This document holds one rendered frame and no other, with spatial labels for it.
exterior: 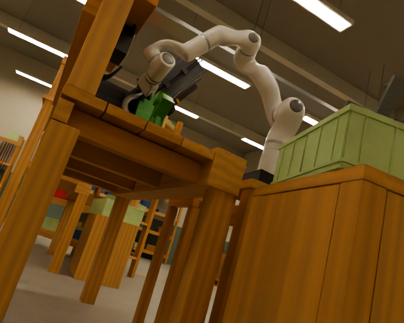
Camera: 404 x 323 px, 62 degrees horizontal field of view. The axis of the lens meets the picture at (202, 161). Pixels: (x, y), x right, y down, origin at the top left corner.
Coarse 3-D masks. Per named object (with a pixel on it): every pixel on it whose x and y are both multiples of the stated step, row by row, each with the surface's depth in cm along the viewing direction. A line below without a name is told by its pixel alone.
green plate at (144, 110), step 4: (152, 96) 187; (140, 100) 182; (144, 100) 183; (152, 100) 186; (140, 104) 181; (144, 104) 182; (148, 104) 183; (152, 104) 185; (140, 108) 180; (144, 108) 181; (148, 108) 182; (152, 108) 184; (136, 112) 177; (140, 112) 179; (144, 112) 180; (148, 112) 182; (140, 116) 178; (144, 116) 179; (148, 116) 181; (148, 120) 180
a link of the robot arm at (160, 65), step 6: (156, 54) 158; (162, 54) 155; (168, 54) 157; (150, 60) 158; (156, 60) 156; (162, 60) 153; (168, 60) 155; (174, 60) 158; (150, 66) 160; (156, 66) 157; (162, 66) 155; (168, 66) 155; (150, 72) 161; (156, 72) 159; (162, 72) 158; (168, 72) 161; (156, 78) 162; (162, 78) 163
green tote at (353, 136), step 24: (336, 120) 89; (360, 120) 84; (384, 120) 85; (288, 144) 116; (312, 144) 98; (336, 144) 85; (360, 144) 83; (384, 144) 84; (288, 168) 110; (312, 168) 92; (336, 168) 82; (384, 168) 83
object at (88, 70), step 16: (112, 0) 113; (128, 0) 116; (96, 16) 110; (112, 16) 112; (96, 32) 109; (112, 32) 112; (96, 48) 108; (112, 48) 111; (80, 64) 106; (96, 64) 108; (80, 80) 105; (96, 80) 107
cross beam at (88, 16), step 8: (88, 0) 119; (96, 0) 120; (88, 8) 118; (96, 8) 120; (80, 16) 122; (88, 16) 120; (80, 24) 127; (88, 24) 125; (80, 32) 132; (72, 40) 140; (80, 40) 138; (72, 48) 146; (80, 48) 144; (72, 56) 154; (72, 64) 161; (64, 72) 173; (64, 80) 183; (56, 96) 211
